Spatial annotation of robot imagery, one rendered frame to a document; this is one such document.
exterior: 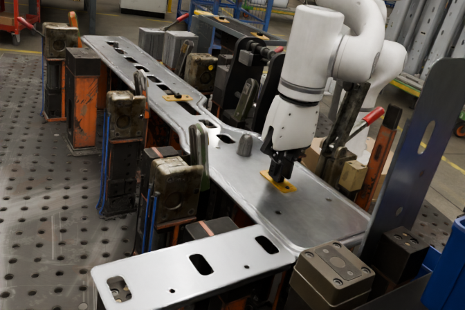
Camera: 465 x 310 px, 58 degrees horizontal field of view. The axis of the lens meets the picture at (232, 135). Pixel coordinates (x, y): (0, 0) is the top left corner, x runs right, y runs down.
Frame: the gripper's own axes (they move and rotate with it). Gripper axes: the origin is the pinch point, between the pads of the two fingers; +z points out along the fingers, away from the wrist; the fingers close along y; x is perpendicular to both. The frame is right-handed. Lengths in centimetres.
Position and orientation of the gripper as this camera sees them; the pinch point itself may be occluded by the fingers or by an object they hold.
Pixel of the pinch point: (281, 168)
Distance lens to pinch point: 85.8
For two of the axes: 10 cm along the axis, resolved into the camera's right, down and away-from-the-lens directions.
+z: -1.7, 9.0, 4.0
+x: 5.3, 4.3, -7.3
